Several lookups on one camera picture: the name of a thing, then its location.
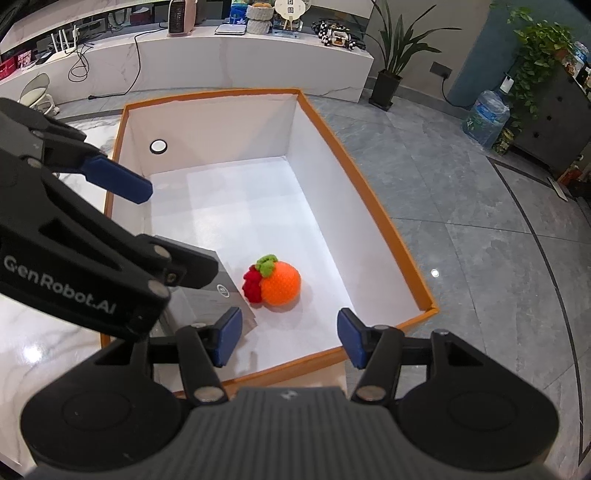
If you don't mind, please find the green climbing plant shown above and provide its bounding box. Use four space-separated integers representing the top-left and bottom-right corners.
492 0 576 154

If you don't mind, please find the pink space heater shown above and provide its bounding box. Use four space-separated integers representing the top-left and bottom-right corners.
167 0 197 37

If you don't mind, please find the knitted basket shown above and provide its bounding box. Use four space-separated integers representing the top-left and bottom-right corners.
246 4 274 36

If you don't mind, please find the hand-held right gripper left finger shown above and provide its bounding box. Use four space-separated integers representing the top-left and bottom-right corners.
139 307 243 407

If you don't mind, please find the white chair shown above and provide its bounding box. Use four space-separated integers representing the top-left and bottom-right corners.
18 73 60 116

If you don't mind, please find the potted long-leaf plant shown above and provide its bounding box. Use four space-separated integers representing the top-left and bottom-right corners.
365 0 462 112

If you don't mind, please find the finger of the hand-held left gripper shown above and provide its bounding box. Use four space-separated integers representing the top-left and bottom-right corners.
0 98 154 204
28 159 219 289

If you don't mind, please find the red gift box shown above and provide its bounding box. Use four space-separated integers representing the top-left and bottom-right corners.
0 52 36 79

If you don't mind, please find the orange-rimmed white box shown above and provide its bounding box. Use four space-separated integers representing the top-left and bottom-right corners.
100 89 439 398

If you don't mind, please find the grey cardboard box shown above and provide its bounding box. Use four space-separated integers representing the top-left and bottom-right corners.
154 234 258 342

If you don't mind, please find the dark cabinet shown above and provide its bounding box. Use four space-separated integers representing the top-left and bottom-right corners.
512 60 591 186

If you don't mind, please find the round paper fan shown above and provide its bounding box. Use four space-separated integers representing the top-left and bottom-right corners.
272 0 309 34

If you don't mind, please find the white marble bench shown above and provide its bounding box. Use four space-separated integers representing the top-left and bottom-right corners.
0 0 375 108

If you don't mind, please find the white router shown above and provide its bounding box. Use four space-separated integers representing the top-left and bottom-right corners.
50 27 85 52

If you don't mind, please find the black cable bundle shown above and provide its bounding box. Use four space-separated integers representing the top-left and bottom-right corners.
69 44 96 80

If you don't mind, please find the black white toy car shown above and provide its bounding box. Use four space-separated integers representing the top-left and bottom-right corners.
311 18 368 51

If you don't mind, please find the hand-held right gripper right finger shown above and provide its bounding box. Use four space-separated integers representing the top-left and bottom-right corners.
337 308 502 404

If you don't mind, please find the blue water bottle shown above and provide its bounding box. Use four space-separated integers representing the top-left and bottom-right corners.
463 90 511 149

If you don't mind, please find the black power cable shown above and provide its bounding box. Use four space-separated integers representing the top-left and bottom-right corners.
88 32 142 101

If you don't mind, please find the orange crochet fruit toy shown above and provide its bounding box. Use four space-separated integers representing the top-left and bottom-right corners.
243 255 302 306

